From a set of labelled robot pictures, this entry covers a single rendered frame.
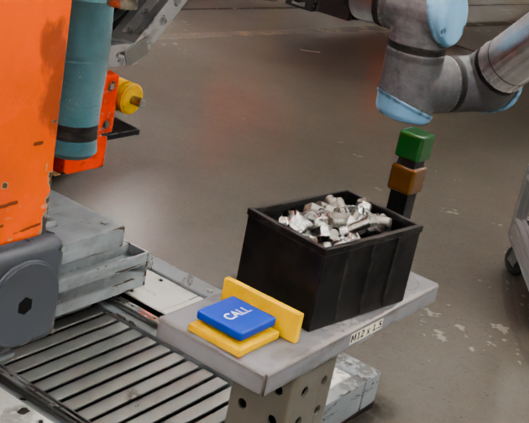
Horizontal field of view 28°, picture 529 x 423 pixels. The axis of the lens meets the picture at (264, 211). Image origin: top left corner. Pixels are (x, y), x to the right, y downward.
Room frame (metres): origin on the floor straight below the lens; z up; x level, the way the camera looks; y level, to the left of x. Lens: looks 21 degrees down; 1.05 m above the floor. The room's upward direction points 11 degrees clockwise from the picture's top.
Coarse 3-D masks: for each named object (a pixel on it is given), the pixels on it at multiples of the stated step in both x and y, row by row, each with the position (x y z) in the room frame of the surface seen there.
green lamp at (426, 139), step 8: (408, 128) 1.45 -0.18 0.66; (416, 128) 1.46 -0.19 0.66; (400, 136) 1.44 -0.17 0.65; (408, 136) 1.43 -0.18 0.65; (416, 136) 1.43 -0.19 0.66; (424, 136) 1.43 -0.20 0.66; (432, 136) 1.44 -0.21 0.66; (400, 144) 1.44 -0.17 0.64; (408, 144) 1.43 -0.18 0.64; (416, 144) 1.42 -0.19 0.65; (424, 144) 1.42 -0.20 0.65; (432, 144) 1.45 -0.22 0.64; (400, 152) 1.43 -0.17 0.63; (408, 152) 1.43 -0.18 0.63; (416, 152) 1.42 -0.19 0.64; (424, 152) 1.43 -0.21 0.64; (416, 160) 1.42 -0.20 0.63; (424, 160) 1.44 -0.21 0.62
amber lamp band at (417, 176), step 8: (392, 168) 1.44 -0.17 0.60; (400, 168) 1.43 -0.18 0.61; (408, 168) 1.43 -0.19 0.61; (424, 168) 1.44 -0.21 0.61; (392, 176) 1.44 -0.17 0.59; (400, 176) 1.43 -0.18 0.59; (408, 176) 1.42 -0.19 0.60; (416, 176) 1.43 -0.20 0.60; (424, 176) 1.45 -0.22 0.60; (392, 184) 1.43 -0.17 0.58; (400, 184) 1.43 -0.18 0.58; (408, 184) 1.42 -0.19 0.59; (416, 184) 1.43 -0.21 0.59; (400, 192) 1.43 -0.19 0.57; (408, 192) 1.42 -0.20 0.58; (416, 192) 1.44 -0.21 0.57
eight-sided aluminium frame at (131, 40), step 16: (144, 0) 1.89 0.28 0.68; (160, 0) 1.88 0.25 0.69; (176, 0) 1.90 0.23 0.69; (128, 16) 1.87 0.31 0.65; (144, 16) 1.89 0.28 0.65; (160, 16) 1.86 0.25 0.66; (112, 32) 1.85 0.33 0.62; (128, 32) 1.85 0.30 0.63; (144, 32) 1.83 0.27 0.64; (160, 32) 1.86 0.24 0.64; (112, 48) 1.76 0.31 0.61; (128, 48) 1.80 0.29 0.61; (144, 48) 1.83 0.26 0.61; (112, 64) 1.77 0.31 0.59; (128, 64) 1.80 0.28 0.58
